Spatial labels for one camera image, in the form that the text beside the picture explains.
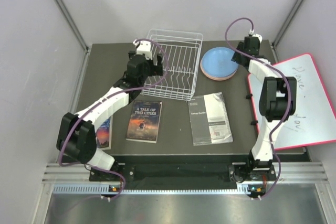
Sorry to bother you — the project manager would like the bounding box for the purple cable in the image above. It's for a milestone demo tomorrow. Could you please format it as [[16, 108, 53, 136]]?
[[57, 38, 169, 200], [225, 18, 293, 200]]

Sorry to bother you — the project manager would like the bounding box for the grey setup guide booklet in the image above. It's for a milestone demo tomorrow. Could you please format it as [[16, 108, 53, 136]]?
[[188, 92, 233, 146]]

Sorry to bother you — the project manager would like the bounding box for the blue plate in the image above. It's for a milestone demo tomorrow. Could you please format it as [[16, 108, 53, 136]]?
[[201, 47, 238, 73]]

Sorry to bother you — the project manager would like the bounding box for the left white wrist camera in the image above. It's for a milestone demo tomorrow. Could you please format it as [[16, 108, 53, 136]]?
[[133, 40, 153, 60]]

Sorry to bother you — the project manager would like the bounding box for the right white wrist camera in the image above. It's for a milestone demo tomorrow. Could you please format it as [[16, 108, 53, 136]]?
[[248, 29, 263, 42]]

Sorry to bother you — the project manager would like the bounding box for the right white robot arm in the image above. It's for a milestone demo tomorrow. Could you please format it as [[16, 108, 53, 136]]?
[[232, 35, 297, 180]]

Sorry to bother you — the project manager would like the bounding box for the pink plate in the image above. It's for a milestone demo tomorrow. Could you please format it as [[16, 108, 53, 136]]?
[[200, 62, 237, 81]]

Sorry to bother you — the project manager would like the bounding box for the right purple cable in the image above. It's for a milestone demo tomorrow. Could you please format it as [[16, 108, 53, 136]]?
[[225, 18, 293, 200]]

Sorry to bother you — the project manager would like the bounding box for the blue fantasy cover book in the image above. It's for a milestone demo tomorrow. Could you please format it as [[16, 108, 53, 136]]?
[[96, 117, 112, 150]]

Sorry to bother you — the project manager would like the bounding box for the pink framed whiteboard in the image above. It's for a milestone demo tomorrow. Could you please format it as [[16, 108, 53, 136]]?
[[247, 52, 336, 151]]

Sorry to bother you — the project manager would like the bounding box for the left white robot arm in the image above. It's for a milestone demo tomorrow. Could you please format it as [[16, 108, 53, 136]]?
[[56, 49, 168, 180]]

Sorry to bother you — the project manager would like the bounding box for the grey slotted cable duct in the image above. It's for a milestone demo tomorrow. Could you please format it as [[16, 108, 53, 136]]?
[[52, 184, 261, 195]]

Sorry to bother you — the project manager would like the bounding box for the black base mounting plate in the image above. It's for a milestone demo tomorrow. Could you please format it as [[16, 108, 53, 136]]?
[[88, 163, 278, 183]]

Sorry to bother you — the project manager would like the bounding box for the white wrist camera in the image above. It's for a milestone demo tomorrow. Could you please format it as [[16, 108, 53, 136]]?
[[248, 29, 263, 42], [133, 40, 153, 60]]

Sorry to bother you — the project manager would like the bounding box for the aluminium frame rail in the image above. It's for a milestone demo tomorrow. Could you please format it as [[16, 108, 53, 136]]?
[[43, 162, 329, 184]]

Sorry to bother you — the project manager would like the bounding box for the Tale of Two Cities book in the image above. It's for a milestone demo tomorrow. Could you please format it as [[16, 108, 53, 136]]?
[[126, 100, 162, 143]]

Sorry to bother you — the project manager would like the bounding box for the white wire dish rack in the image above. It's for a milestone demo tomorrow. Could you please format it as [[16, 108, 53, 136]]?
[[141, 28, 203, 101]]

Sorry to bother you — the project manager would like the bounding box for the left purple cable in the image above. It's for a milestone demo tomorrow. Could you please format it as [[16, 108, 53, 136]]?
[[57, 38, 169, 200]]

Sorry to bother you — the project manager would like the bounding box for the orange plate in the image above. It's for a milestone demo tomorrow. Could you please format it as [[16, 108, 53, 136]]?
[[202, 71, 236, 81]]

